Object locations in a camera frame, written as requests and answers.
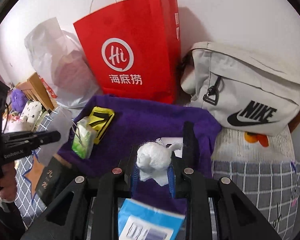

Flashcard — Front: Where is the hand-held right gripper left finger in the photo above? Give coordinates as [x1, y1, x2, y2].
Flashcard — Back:
[20, 144, 141, 240]

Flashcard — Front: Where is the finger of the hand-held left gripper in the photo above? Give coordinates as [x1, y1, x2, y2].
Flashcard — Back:
[31, 131, 61, 147]

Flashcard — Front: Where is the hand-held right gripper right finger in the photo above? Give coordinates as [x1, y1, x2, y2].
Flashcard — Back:
[168, 152, 282, 240]

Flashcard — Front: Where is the green tissue packet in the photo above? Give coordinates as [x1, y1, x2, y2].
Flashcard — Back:
[71, 117, 97, 159]

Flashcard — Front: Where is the yellow pouch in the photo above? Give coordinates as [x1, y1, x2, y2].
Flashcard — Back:
[86, 106, 115, 144]

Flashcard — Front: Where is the person's left hand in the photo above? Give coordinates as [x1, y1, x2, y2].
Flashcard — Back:
[0, 160, 18, 205]

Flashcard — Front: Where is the white flower print pillow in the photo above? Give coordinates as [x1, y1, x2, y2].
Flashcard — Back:
[20, 100, 47, 130]

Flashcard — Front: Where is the blue packet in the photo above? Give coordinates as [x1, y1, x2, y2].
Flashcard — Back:
[117, 199, 185, 240]

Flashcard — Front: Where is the dark tea tin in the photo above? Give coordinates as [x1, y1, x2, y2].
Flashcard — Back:
[35, 155, 65, 200]

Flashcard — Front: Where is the purple plush toy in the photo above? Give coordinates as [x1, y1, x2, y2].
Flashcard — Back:
[11, 90, 25, 113]

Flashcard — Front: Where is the wooden headboard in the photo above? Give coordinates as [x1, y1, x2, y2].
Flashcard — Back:
[16, 72, 58, 112]

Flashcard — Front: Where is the purple towel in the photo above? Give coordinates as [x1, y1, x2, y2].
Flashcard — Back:
[59, 94, 222, 215]

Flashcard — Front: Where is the white printed bed sheet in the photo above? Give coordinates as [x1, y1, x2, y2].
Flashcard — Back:
[211, 126, 294, 164]

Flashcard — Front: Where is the white plastic shopping bag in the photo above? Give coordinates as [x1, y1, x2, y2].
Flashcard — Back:
[24, 17, 102, 108]

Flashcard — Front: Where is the checkered printed blanket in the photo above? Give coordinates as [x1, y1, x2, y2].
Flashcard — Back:
[14, 110, 300, 240]

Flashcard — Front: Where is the grey waist bag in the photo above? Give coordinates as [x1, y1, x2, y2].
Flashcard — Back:
[180, 41, 300, 137]

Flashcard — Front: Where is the red paper bag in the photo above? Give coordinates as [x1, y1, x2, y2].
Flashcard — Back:
[73, 0, 180, 104]

